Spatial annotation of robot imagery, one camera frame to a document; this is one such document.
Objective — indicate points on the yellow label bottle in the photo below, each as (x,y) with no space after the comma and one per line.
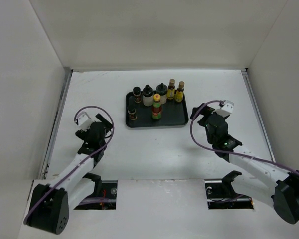
(171,90)
(180,92)

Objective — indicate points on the small spice jar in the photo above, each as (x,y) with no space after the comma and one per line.
(137,94)
(131,109)

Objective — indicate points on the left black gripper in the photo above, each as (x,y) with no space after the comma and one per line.
(82,134)

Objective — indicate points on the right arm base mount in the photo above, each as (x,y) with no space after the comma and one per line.
(221,195)

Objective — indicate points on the white powder shaker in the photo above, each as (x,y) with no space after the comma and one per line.
(162,89)
(147,94)

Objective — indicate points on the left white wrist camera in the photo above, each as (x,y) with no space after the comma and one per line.
(83,121)

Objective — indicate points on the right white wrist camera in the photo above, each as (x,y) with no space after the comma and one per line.
(226,108)

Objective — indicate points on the red chili sauce bottle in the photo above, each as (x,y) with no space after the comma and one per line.
(156,107)

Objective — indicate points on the black plastic tray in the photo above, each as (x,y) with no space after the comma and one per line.
(173,114)

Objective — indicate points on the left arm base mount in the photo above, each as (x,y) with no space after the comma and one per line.
(104,196)

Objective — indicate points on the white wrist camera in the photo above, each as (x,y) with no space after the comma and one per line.
(226,108)
(83,121)

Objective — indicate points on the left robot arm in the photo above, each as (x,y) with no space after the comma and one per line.
(51,203)

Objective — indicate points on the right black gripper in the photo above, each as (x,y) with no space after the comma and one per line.
(206,110)

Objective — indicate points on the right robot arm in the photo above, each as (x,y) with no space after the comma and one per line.
(274,184)

